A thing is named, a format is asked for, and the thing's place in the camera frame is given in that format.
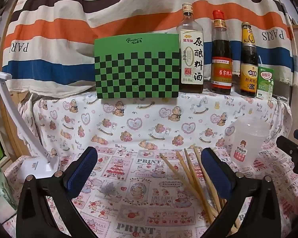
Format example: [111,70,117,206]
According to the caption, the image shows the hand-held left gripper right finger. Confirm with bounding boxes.
[201,147,283,238]

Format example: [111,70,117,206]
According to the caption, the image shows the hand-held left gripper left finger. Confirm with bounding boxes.
[16,146,98,238]

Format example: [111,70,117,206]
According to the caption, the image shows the translucent plastic cup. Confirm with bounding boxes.
[230,116,271,170]

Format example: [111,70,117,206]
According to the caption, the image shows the red cartoon print cloth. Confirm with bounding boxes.
[2,145,298,238]

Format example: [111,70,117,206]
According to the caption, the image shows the green drink carton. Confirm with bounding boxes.
[255,57,274,101]

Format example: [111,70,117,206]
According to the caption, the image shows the bear print cloth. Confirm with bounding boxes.
[17,89,292,154]

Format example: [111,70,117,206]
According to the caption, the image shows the yellow-labelled dark sauce bottle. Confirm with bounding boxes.
[239,22,258,98]

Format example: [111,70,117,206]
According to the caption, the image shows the teal patterned bag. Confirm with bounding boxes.
[0,154,18,212]

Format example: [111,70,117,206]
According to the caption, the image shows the white desk lamp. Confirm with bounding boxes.
[0,70,61,179]

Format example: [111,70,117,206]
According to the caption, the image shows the red-capped dark sauce bottle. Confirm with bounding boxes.
[211,10,233,95]

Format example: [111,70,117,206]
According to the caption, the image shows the green checkered box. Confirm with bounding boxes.
[94,33,180,100]

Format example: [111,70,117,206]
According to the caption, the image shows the clear cooking wine bottle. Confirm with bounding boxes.
[176,3,204,94]

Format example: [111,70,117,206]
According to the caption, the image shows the striped backdrop cloth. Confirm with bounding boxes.
[1,0,295,87]

